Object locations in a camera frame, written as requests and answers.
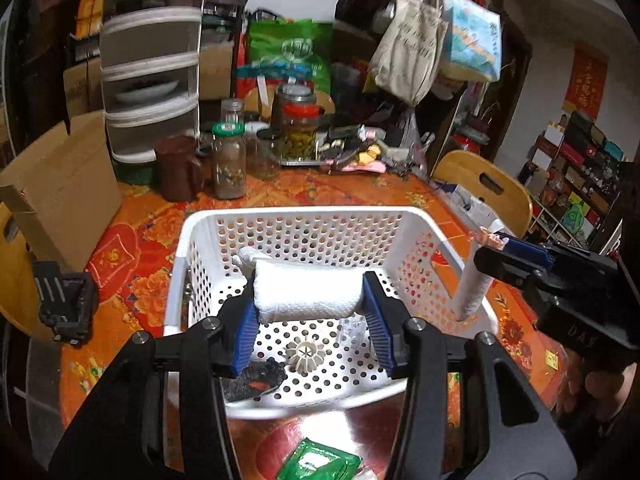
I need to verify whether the green-lid glass jar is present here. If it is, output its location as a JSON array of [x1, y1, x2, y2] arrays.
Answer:
[[212, 122, 248, 200]]

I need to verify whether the white perforated plastic basket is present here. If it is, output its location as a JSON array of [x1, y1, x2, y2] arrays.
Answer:
[[162, 206, 501, 421]]

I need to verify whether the cluttered metal tray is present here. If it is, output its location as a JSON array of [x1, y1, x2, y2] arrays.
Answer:
[[280, 125, 386, 173]]

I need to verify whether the dark brown mug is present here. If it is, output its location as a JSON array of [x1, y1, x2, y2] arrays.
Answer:
[[154, 135, 206, 202]]

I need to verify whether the white canvas tote bag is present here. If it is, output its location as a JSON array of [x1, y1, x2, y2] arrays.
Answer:
[[367, 0, 448, 108]]

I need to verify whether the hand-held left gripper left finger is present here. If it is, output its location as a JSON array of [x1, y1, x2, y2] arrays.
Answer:
[[50, 275, 261, 480]]

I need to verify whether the green shopping bag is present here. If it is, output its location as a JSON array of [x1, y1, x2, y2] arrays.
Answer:
[[245, 10, 335, 93]]

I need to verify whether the dark knit glove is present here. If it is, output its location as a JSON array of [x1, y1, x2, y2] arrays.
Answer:
[[220, 357, 288, 403]]

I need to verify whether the person's right hand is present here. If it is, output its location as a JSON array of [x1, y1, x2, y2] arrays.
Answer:
[[582, 367, 638, 421]]

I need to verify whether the red wall poster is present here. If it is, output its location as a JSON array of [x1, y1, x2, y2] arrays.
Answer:
[[562, 49, 608, 121]]

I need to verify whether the hanging clear plastic bag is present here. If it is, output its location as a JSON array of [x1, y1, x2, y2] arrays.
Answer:
[[395, 110, 426, 161]]

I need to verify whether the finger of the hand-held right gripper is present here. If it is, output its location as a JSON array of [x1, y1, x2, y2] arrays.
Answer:
[[502, 236, 555, 271], [473, 244, 551, 288]]

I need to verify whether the red-lid pickle jar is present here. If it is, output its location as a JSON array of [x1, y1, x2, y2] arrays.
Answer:
[[280, 102, 321, 161]]

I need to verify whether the white towel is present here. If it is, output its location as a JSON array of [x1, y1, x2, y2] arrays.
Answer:
[[235, 246, 365, 325]]

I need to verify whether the black phone holder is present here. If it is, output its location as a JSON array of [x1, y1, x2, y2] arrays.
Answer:
[[32, 260, 99, 346]]

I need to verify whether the green packet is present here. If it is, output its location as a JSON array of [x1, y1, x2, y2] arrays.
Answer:
[[276, 437, 362, 480]]

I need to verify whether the brown cardboard carton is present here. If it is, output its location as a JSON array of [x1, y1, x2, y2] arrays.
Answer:
[[200, 42, 236, 101], [62, 57, 103, 116]]

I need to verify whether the blue printed paper bag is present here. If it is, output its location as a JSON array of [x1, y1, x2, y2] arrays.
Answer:
[[439, 0, 502, 83]]

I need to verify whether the orange canister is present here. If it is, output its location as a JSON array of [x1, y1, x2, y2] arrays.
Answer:
[[75, 0, 106, 36]]

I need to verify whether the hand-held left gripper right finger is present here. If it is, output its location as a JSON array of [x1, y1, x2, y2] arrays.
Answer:
[[361, 271, 578, 480]]

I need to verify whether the white plate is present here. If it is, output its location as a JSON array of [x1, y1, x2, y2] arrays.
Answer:
[[114, 79, 180, 106]]

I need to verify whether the open cardboard box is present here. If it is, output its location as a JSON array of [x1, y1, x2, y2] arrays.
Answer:
[[0, 110, 123, 273]]

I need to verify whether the red floral tablecloth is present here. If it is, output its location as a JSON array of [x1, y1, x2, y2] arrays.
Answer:
[[60, 165, 591, 480]]

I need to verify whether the plastic drawer tower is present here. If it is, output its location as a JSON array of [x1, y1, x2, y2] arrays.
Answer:
[[100, 0, 206, 166]]

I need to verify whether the clear plastic bag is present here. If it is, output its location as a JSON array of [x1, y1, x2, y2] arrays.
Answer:
[[336, 312, 373, 348], [395, 110, 426, 161]]

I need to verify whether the shelf of boxes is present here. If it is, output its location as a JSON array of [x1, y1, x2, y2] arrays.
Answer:
[[517, 110, 626, 251]]

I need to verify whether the printed white cloth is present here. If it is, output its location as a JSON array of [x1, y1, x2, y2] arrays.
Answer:
[[452, 226, 508, 322]]

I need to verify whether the wooden chair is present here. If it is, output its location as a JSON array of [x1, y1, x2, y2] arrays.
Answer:
[[0, 202, 41, 341], [431, 150, 533, 238]]

